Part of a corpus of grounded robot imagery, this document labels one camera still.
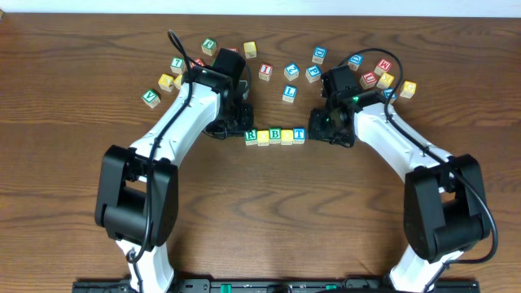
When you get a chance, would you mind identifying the yellow O block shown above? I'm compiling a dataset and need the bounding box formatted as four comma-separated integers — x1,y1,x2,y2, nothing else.
281,129,294,145
256,130,270,147

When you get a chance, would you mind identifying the red E wooden block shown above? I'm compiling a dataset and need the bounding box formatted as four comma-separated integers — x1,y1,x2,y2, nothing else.
190,58,206,68

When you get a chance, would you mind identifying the yellow G wooden block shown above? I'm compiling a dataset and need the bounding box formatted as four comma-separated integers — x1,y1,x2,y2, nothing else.
400,81,417,98

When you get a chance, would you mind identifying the green R wooden block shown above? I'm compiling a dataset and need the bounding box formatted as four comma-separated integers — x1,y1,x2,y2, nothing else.
244,129,258,146

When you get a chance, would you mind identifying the blue l block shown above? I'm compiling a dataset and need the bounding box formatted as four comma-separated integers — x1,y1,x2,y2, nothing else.
382,88,397,103
282,85,298,103

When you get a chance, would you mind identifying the yellow C wooden block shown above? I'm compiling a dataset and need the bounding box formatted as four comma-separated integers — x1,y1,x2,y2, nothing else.
174,74,183,90

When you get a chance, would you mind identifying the blue L block right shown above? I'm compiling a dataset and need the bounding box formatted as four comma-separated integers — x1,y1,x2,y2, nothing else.
382,88,397,103

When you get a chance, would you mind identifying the green J block back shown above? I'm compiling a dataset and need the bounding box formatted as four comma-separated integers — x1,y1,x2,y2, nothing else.
201,38,217,56

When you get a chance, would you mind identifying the red M wooden block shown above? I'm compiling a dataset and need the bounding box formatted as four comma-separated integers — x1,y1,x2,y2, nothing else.
374,59,392,76

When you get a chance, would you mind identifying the green 7 wooden block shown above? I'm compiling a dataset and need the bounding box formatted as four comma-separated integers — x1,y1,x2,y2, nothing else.
170,57,186,75

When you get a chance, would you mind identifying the green V wooden block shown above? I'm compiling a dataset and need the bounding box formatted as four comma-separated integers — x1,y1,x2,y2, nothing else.
142,90,160,108

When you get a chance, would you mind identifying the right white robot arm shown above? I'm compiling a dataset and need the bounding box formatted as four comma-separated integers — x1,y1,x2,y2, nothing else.
309,66,497,292

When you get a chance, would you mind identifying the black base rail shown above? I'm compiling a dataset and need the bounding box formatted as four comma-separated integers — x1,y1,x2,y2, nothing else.
72,278,480,293

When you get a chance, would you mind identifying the yellow wooden block left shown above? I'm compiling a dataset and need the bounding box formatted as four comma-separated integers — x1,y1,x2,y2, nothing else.
158,74,174,92

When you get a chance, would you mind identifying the blue D block right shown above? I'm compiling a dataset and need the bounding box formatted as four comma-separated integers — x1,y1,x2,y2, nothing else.
348,55,363,72

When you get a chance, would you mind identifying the yellow K wooden block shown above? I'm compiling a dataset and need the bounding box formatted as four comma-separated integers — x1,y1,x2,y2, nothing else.
376,72,395,90

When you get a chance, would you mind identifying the green B wooden block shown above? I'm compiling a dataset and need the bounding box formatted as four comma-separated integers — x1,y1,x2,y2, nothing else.
269,128,282,144

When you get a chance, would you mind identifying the blue 2 wooden block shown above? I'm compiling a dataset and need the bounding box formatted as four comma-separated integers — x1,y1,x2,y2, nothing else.
283,63,300,81

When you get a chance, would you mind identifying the blue D block left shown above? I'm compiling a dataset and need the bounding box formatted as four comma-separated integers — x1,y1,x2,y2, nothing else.
312,46,327,64

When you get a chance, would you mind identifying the blue T wooden block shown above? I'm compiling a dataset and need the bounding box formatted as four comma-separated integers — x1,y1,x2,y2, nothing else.
293,128,307,144

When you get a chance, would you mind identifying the blue d block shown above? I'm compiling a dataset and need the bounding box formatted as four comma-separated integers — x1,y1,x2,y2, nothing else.
312,46,327,64
348,55,363,72

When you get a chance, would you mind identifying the red U block right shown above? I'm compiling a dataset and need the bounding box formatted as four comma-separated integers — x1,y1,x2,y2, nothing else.
360,72,378,90

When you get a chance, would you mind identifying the yellow block back row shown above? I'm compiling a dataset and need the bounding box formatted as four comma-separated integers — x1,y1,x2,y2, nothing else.
243,42,257,59

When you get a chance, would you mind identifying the blue P wooden block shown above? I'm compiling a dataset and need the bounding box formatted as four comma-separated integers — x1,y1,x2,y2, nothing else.
305,65,322,83

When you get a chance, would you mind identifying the red I wooden block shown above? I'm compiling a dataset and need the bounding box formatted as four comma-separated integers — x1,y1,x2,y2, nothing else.
259,63,274,81

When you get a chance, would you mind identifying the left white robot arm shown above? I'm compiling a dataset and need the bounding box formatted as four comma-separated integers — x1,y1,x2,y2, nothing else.
94,49,254,292

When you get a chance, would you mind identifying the blue L block centre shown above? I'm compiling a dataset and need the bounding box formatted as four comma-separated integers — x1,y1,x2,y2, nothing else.
282,85,298,103

